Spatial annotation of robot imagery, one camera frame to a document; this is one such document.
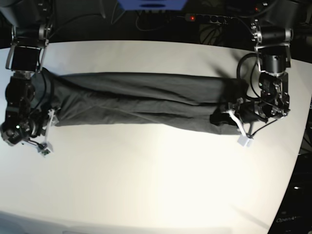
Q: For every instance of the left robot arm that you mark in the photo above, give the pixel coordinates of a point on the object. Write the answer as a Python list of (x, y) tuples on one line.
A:
[(272, 25)]

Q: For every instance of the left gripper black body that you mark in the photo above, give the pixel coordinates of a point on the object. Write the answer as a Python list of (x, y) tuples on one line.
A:
[(253, 111)]

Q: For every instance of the black power strip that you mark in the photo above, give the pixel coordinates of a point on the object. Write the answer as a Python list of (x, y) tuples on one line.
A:
[(209, 19)]

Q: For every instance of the black box with lettering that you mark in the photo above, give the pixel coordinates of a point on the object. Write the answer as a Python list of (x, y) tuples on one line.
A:
[(294, 215)]

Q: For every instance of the blue plastic bin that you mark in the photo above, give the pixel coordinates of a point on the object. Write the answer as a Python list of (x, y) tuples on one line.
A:
[(131, 5)]

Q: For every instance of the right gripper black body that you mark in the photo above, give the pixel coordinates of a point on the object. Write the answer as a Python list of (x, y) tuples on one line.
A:
[(16, 130)]

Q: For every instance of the grey T-shirt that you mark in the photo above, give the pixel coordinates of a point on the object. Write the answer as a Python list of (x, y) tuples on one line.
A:
[(181, 101)]

